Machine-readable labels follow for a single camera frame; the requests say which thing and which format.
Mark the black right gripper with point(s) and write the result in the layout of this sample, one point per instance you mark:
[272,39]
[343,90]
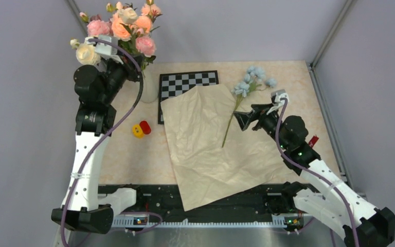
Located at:
[259,112]

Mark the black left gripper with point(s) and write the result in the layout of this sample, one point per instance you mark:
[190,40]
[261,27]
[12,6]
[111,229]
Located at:
[131,70]

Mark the pink rose stem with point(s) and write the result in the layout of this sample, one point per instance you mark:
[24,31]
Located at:
[145,45]

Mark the peach rosebud stem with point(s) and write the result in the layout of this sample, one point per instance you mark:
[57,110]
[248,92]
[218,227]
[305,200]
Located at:
[123,16]

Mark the pink blue flower bunch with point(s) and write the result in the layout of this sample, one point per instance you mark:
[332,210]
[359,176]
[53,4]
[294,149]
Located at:
[254,78]

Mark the dark red ribbon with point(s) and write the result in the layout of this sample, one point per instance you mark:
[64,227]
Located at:
[313,141]

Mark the orange paper bouquet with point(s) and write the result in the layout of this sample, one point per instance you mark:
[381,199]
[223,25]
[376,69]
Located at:
[212,158]

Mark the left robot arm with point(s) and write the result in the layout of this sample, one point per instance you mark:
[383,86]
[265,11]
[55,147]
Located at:
[82,210]

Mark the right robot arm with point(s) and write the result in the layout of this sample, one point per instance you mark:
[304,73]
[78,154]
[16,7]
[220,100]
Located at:
[337,206]

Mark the white ceramic vase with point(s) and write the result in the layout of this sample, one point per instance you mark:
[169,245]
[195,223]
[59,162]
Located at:
[150,87]

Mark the flower bunch in vase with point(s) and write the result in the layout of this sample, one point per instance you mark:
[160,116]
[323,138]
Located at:
[96,25]

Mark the black white checkerboard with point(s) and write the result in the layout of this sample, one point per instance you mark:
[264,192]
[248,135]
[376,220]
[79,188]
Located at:
[175,84]

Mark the red yellow toy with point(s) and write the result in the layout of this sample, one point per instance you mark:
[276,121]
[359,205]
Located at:
[141,129]

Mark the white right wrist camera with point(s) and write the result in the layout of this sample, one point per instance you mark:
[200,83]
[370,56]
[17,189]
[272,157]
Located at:
[279,98]

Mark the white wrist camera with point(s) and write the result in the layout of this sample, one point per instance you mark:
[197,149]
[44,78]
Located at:
[279,98]
[106,51]

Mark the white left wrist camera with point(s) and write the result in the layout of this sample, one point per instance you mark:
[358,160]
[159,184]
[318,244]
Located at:
[106,51]

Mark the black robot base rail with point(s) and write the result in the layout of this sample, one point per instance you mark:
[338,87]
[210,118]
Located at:
[263,203]

